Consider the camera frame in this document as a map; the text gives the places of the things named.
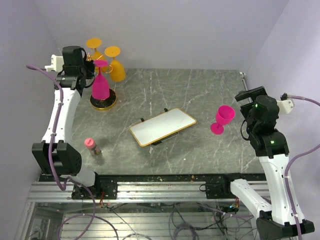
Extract pink wine glass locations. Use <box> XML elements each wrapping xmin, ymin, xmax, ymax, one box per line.
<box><xmin>210</xmin><ymin>105</ymin><xmax>236</xmax><ymax>135</ymax></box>
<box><xmin>92</xmin><ymin>60</ymin><xmax>110</xmax><ymax>100</ymax></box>

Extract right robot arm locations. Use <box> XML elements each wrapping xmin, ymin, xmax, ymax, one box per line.
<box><xmin>220</xmin><ymin>86</ymin><xmax>315</xmax><ymax>240</ymax></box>

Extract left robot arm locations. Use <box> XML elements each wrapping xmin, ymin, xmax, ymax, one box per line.
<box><xmin>27</xmin><ymin>46</ymin><xmax>102</xmax><ymax>199</ymax></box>

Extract yellow wine glass rear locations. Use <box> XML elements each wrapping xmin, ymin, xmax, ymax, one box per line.
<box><xmin>86</xmin><ymin>37</ymin><xmax>106</xmax><ymax>61</ymax></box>

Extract yellow wine glass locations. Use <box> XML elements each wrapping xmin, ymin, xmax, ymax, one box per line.
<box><xmin>104</xmin><ymin>46</ymin><xmax>126</xmax><ymax>82</ymax></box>
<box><xmin>86</xmin><ymin>37</ymin><xmax>106</xmax><ymax>61</ymax></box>

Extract yellow wine glass front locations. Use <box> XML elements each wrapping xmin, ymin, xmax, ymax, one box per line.
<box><xmin>104</xmin><ymin>46</ymin><xmax>126</xmax><ymax>82</ymax></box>

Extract small bottle pink cap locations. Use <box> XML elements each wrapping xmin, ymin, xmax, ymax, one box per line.
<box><xmin>84</xmin><ymin>137</ymin><xmax>102</xmax><ymax>156</ymax></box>

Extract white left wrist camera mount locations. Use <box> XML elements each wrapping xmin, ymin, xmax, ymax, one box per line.
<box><xmin>44</xmin><ymin>54</ymin><xmax>64</xmax><ymax>72</ymax></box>

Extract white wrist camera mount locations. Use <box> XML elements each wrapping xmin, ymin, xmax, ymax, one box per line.
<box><xmin>44</xmin><ymin>54</ymin><xmax>64</xmax><ymax>72</ymax></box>
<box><xmin>276</xmin><ymin>93</ymin><xmax>295</xmax><ymax>115</ymax></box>

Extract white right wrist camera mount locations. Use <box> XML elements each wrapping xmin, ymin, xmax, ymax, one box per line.
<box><xmin>276</xmin><ymin>93</ymin><xmax>295</xmax><ymax>115</ymax></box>

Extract gold wire wine glass rack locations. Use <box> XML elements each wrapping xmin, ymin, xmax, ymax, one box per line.
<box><xmin>86</xmin><ymin>55</ymin><xmax>117</xmax><ymax>111</ymax></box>

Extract black wire tablet stand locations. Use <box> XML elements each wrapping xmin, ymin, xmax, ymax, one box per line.
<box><xmin>140</xmin><ymin>108</ymin><xmax>179</xmax><ymax>146</ymax></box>

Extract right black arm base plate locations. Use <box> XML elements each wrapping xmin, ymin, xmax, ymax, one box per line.
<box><xmin>199</xmin><ymin>173</ymin><xmax>244</xmax><ymax>199</ymax></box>

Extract white tablet yellow frame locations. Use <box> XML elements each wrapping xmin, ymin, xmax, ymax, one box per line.
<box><xmin>130</xmin><ymin>108</ymin><xmax>197</xmax><ymax>147</ymax></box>

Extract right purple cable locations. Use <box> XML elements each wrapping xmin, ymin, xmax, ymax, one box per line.
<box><xmin>284</xmin><ymin>95</ymin><xmax>320</xmax><ymax>240</ymax></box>

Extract purple cable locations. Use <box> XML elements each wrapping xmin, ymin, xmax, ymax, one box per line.
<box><xmin>284</xmin><ymin>95</ymin><xmax>320</xmax><ymax>240</ymax></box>
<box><xmin>25</xmin><ymin>64</ymin><xmax>97</xmax><ymax>240</ymax></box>

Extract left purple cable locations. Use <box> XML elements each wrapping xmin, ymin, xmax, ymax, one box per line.
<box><xmin>25</xmin><ymin>64</ymin><xmax>97</xmax><ymax>240</ymax></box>

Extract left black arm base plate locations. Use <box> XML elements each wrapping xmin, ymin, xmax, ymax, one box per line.
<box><xmin>71</xmin><ymin>178</ymin><xmax>118</xmax><ymax>200</ymax></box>

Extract cable tangle under table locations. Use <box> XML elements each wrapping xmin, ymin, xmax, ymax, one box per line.
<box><xmin>57</xmin><ymin>197</ymin><xmax>263</xmax><ymax>240</ymax></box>

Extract aluminium mounting rail frame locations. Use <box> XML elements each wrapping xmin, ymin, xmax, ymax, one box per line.
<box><xmin>14</xmin><ymin>179</ymin><xmax>301</xmax><ymax>240</ymax></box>

